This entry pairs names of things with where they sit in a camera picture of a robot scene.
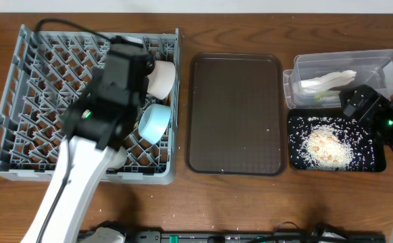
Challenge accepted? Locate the pink bowl with rice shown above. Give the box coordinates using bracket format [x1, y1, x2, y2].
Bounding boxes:
[147, 61, 176, 100]

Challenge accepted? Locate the white napkin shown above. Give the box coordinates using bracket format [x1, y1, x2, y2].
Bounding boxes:
[300, 70, 357, 93]

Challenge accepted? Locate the light blue bowl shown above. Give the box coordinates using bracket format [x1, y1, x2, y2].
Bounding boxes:
[138, 104, 172, 144]

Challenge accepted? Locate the grey dishwasher rack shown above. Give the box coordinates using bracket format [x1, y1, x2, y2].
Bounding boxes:
[0, 26, 181, 184]

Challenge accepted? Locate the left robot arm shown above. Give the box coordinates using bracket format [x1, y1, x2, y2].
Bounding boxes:
[22, 94, 145, 242]

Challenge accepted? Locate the black equipment rail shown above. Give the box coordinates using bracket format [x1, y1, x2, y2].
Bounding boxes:
[76, 221, 386, 243]

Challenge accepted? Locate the white cup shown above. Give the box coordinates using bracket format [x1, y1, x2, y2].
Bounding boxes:
[108, 147, 128, 170]

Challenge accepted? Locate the clear plastic bin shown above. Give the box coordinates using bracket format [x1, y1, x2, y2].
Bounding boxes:
[283, 49, 393, 109]

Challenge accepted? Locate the black tray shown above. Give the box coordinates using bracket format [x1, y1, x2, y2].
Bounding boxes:
[287, 109, 386, 172]

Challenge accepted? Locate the dark brown serving tray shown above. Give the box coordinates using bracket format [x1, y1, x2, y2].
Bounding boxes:
[186, 53, 287, 176]

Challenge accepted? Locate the spilled rice pile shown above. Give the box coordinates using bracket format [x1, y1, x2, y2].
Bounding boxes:
[298, 125, 354, 170]

